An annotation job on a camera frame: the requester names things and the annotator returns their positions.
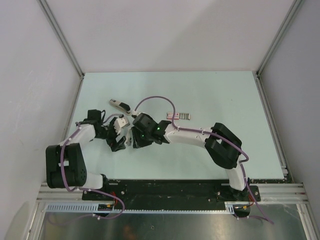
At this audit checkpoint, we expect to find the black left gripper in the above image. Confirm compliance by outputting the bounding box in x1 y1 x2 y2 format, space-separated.
96 117 126 151

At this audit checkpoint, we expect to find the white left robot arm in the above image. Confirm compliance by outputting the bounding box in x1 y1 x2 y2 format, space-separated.
45 109 130 200

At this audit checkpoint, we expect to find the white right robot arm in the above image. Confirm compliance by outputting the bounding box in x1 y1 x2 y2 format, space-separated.
131 113 249 201

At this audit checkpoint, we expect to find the red white staple box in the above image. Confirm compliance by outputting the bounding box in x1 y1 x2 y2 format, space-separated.
166 112 191 121

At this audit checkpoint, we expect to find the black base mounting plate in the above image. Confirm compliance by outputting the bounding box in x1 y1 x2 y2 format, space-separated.
82 177 261 206

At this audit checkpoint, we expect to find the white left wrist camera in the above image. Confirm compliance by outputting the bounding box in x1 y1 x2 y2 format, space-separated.
113 115 130 135

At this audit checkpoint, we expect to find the grey slotted cable duct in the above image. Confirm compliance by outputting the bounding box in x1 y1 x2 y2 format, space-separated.
45 202 234 215

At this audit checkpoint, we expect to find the aluminium frame rail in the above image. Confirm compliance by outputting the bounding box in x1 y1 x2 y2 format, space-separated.
254 183 309 204

